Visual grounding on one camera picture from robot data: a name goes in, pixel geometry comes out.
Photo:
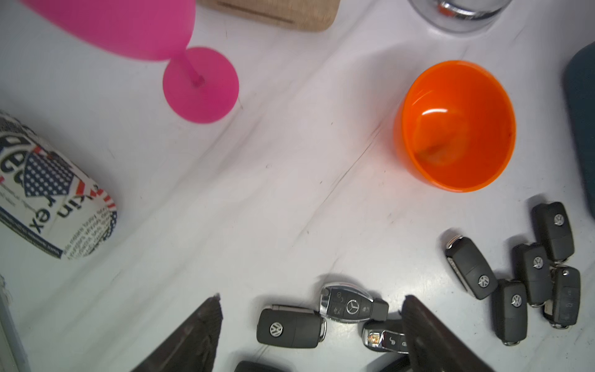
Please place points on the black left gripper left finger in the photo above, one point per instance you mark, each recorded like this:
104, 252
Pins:
193, 345

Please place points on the chrome black smart key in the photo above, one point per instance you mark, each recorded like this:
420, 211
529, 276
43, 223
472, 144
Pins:
387, 336

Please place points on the teal plastic storage box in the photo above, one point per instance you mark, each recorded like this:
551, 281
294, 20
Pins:
578, 87

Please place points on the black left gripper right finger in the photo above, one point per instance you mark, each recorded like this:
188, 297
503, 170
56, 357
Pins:
431, 345

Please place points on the orange plastic bowl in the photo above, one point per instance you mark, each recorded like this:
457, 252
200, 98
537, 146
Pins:
455, 128

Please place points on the black VW flip key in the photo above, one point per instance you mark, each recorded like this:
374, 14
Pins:
509, 312
471, 267
553, 231
531, 267

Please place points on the pink plastic wine goblet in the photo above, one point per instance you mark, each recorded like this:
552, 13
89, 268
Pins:
200, 84

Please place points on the black flip key buttons up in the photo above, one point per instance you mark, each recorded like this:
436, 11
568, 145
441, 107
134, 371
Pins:
563, 307

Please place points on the beige woven glasses case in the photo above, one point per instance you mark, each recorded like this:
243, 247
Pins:
303, 15

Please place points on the chrome Mercedes key fob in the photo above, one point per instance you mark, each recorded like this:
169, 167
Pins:
346, 303

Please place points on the black VW key fob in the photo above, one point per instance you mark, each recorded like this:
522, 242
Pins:
291, 327

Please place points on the silver metal cup rack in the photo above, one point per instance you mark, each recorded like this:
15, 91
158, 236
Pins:
460, 16

